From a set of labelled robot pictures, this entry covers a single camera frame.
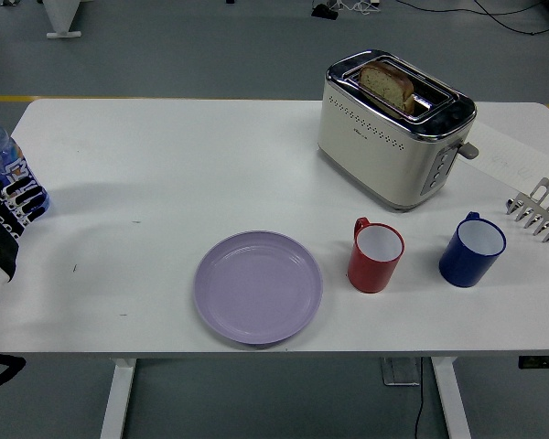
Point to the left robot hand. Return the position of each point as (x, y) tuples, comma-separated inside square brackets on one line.
[(7, 251)]

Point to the purple plate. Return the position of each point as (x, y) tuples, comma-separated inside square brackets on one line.
[(256, 288)]

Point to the blue-label drink bottle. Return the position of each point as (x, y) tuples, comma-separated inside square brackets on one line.
[(0, 151)]

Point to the white table leg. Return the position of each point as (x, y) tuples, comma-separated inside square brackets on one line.
[(119, 398), (448, 398)]

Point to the white stand base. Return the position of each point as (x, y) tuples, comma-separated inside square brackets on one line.
[(61, 18)]

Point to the red mug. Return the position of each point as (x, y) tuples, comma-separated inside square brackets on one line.
[(370, 274)]

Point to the cream and chrome toaster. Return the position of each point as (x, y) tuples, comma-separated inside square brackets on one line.
[(370, 151)]

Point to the black floor device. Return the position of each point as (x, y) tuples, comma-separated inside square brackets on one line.
[(325, 11)]

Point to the grey floor box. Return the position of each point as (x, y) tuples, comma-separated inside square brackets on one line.
[(400, 372)]

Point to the bread slice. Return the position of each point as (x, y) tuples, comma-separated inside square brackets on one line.
[(389, 84)]

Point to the blue mug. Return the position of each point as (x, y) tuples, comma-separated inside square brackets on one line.
[(462, 267)]

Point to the white paper sheet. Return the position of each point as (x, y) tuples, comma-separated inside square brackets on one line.
[(508, 146)]

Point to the metal toast rack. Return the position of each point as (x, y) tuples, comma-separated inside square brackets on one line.
[(526, 201)]

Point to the black table control panel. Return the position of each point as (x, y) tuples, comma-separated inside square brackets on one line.
[(542, 361)]

